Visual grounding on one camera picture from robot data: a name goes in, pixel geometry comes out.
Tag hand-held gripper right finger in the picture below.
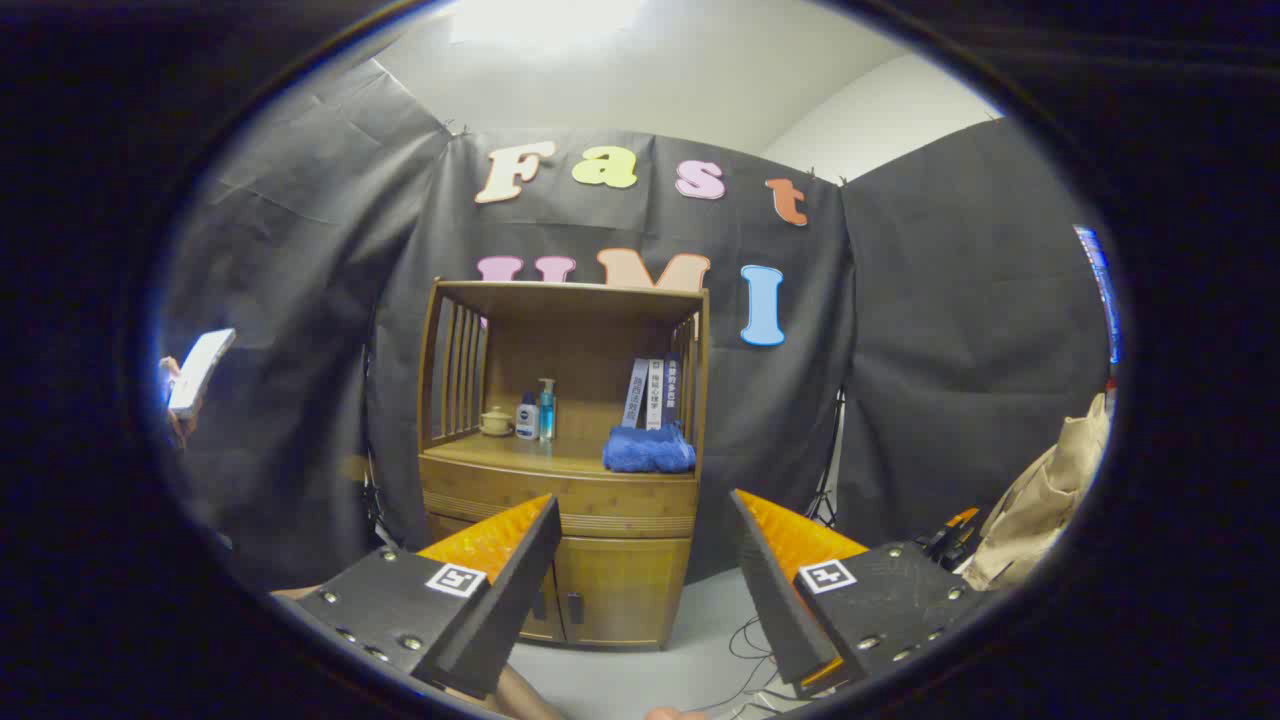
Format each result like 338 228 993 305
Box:
728 488 1003 701

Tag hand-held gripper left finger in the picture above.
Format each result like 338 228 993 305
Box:
272 492 564 701

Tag wooden cabinet door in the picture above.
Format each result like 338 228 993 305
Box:
518 565 567 643
556 537 692 647

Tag wooden cabinet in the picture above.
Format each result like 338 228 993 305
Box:
417 278 711 651

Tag wooden countertop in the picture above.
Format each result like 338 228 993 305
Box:
424 435 699 483

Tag black tripod stand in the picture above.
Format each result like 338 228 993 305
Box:
805 390 847 529

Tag orange and black tool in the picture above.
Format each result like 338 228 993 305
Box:
918 507 981 567

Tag blue towel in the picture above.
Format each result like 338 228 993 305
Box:
602 423 697 475

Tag beige paper bag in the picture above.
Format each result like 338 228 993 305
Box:
962 393 1113 591

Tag white phone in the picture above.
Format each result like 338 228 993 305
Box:
167 328 237 420

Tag blue lit screen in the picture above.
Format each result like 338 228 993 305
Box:
1073 225 1121 366

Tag black floor cables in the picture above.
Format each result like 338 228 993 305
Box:
690 615 801 717

